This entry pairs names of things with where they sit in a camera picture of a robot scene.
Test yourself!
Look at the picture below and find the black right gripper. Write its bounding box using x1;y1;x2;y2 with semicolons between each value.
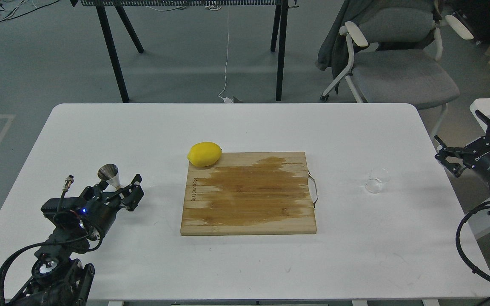
434;110;490;189

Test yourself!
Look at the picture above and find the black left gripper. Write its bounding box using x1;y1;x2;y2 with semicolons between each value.
41;173;144;240

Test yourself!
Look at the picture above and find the steel double jigger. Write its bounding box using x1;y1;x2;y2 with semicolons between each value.
97;163;123;190

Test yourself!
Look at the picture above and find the small clear glass cup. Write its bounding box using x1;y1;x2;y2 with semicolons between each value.
364;167;391;194

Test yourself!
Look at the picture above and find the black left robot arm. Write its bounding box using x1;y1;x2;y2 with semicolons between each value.
0;174;144;306

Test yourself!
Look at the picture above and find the yellow lemon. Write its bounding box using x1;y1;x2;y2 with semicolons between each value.
187;142;222;168

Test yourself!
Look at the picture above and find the grey office chair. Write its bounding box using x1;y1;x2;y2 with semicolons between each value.
320;6;473;138

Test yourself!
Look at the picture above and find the wooden cutting board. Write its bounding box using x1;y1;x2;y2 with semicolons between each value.
180;151;317;236

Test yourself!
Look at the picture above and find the white power cable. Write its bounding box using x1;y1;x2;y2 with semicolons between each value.
217;0;235;104

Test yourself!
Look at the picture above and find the black metal table frame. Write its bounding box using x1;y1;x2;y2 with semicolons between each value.
70;0;294;103

